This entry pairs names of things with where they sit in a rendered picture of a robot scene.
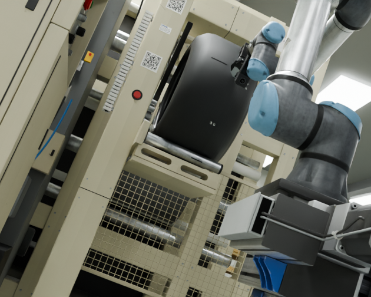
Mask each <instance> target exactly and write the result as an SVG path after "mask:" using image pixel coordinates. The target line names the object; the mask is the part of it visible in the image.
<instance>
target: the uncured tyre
mask: <svg viewBox="0 0 371 297"><path fill-rule="evenodd" d="M240 48H241V47H240V46H238V45H236V44H234V43H232V42H230V41H228V40H226V39H224V38H222V37H220V36H218V35H216V34H211V33H206V34H203V35H199V36H197V37H195V38H194V40H193V41H192V43H191V44H190V46H189V47H188V48H187V50H186V52H185V53H184V55H183V57H182V59H181V60H180V62H179V64H178V66H177V68H176V70H175V72H174V74H173V76H172V78H171V81H170V83H169V85H168V87H167V89H166V92H165V94H164V97H163V99H162V101H161V104H160V106H159V109H158V111H157V114H156V117H155V120H154V124H153V128H152V131H151V133H153V134H155V135H157V136H159V137H162V138H164V139H166V140H168V141H171V142H173V143H175V144H178V145H179V146H182V147H184V148H187V149H189V150H191V151H193V152H195V153H198V154H200V155H202V156H204V157H207V158H209V159H212V160H214V161H216V162H219V161H220V160H221V158H222V157H223V156H224V155H225V154H226V152H227V150H228V149H229V148H230V146H231V145H232V143H233V141H234V139H235V138H236V136H237V134H238V132H239V131H240V129H241V127H242V125H243V123H244V120H245V118H246V116H247V113H248V111H249V105H250V101H251V98H252V97H253V93H254V91H255V89H256V87H257V84H258V81H255V80H252V79H250V81H249V83H250V84H249V87H248V90H247V91H246V90H244V89H242V88H241V86H239V85H237V84H235V83H234V80H235V77H233V76H232V74H231V64H232V62H233V61H234V60H238V55H239V52H240ZM212 57H213V58H215V59H217V60H219V61H217V60H215V59H213V58H212ZM220 61H221V62H220ZM222 62H223V63H225V64H227V65H225V64H223V63H222ZM210 120H213V121H215V122H217V124H216V126H215V128H214V127H212V126H209V125H208V124H209V122H210Z"/></svg>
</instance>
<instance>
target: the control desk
mask: <svg viewBox="0 0 371 297"><path fill-rule="evenodd" d="M108 1H109V0H0V233H1V231H2V228H3V226H4V224H5V222H6V220H7V218H8V216H9V213H10V211H11V209H12V207H13V205H14V203H15V201H16V198H17V197H18V194H19V192H20V190H21V188H22V185H23V183H24V181H25V179H26V177H27V175H28V173H29V171H30V168H31V166H32V164H33V162H34V160H35V158H36V156H37V154H38V151H39V150H40V148H41V146H42V144H43V142H44V140H45V138H46V136H47V133H48V131H49V128H50V126H51V123H52V121H53V119H54V117H55V115H56V113H57V111H58V109H59V106H60V104H61V102H62V99H63V97H64V95H65V93H66V91H67V88H68V86H69V84H70V82H71V80H72V78H73V76H74V74H75V72H76V70H77V67H78V65H79V63H80V61H81V58H82V56H83V55H84V52H85V50H86V48H87V46H88V44H89V41H90V39H91V37H92V35H93V33H94V31H95V29H96V27H97V24H98V22H99V20H100V18H101V15H102V13H103V12H104V9H105V7H106V5H107V3H108Z"/></svg>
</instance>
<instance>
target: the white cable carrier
mask: <svg viewBox="0 0 371 297"><path fill-rule="evenodd" d="M153 14H154V13H152V12H150V11H148V10H146V12H145V14H144V16H143V18H142V21H141V23H140V26H139V27H138V30H137V32H136V34H135V37H134V39H133V41H132V43H131V46H130V48H131V49H130V48H129V50H128V52H127V54H126V56H125V59H124V62H123V63H122V66H121V68H120V70H119V73H118V75H117V77H116V79H115V81H114V84H113V86H112V89H111V91H110V93H109V95H108V97H107V99H106V102H105V104H104V106H103V108H102V111H104V112H106V113H108V114H109V113H110V112H111V111H113V109H114V107H113V105H114V103H115V100H116V98H117V96H118V93H119V92H120V89H121V87H122V84H123V82H124V80H125V78H126V75H127V73H128V70H129V69H130V66H131V65H133V64H134V61H133V59H134V57H135V55H136V53H137V50H138V48H139V46H140V44H141V41H142V39H143V37H144V34H145V32H146V30H147V28H148V25H149V23H150V21H151V22H152V21H153V17H152V16H153Z"/></svg>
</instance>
